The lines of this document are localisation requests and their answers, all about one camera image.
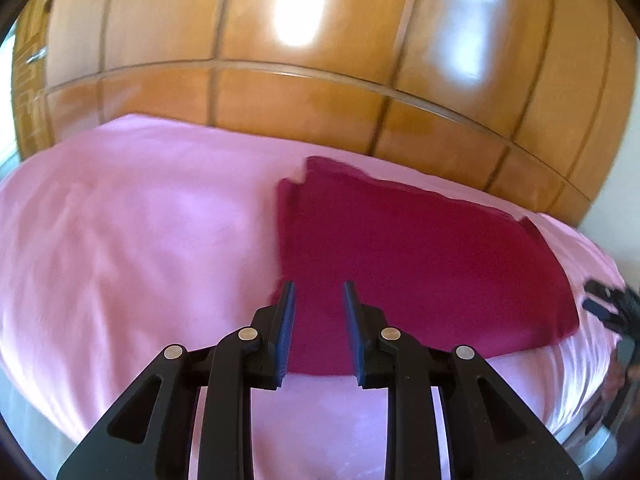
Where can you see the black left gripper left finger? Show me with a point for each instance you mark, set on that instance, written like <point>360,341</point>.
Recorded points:
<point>187,415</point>

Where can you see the pink bed sheet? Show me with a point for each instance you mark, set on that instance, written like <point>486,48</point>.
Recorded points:
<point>146,232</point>

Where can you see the dark red small garment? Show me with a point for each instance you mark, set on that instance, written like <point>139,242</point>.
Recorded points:
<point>446,271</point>

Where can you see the wooden wardrobe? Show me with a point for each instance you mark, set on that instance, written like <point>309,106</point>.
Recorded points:
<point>526,100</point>

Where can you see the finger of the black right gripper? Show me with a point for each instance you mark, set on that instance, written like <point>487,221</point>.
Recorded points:
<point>610,320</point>
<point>599,292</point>

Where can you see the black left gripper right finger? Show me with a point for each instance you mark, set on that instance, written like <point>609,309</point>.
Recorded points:
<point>449,413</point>

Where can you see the grey metal chair frame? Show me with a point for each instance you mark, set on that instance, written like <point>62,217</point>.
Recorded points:
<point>593,443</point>

